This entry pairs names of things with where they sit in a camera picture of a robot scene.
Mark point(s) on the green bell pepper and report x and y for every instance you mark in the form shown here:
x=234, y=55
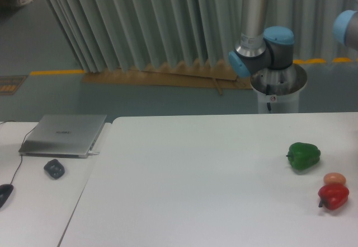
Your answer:
x=302, y=156

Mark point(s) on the brown floor sign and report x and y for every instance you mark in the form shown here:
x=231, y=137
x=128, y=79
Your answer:
x=10, y=84

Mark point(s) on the grey green curtain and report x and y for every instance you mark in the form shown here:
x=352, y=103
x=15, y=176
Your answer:
x=111, y=34

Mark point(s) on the red bell pepper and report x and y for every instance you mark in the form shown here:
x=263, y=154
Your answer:
x=333, y=196

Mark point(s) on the orange egg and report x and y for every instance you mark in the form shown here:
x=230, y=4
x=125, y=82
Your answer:
x=331, y=178

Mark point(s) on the yellow floor tape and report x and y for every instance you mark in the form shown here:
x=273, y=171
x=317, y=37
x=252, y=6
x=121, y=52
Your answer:
x=56, y=72

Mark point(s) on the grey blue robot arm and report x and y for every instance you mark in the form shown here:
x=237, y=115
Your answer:
x=272, y=48

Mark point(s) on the silver closed laptop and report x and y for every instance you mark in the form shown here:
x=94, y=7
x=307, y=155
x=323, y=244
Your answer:
x=64, y=135

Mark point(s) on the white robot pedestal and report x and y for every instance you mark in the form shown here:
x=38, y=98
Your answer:
x=278, y=91

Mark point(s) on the black computer mouse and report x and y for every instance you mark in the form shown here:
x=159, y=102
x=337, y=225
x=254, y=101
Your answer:
x=5, y=192

